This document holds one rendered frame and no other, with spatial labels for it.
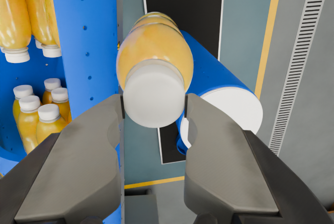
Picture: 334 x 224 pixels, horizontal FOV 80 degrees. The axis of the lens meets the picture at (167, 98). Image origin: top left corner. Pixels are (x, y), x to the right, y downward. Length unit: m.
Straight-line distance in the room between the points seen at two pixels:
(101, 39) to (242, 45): 1.51
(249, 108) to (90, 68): 0.49
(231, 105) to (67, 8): 0.50
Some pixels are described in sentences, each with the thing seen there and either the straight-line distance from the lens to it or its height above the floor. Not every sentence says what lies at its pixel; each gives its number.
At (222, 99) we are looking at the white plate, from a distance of 0.63.
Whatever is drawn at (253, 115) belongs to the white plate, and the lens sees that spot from 0.71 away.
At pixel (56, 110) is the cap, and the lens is 0.48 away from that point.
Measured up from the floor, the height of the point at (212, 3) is 0.15.
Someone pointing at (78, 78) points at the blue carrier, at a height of 1.20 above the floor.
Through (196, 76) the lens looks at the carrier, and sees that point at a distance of 0.70.
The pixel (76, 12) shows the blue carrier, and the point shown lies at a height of 1.20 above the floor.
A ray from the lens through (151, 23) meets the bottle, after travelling 0.19.
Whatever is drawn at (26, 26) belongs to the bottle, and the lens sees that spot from 0.47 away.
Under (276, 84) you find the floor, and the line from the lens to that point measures 2.12.
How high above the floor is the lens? 1.54
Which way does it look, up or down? 60 degrees down
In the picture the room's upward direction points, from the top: 165 degrees clockwise
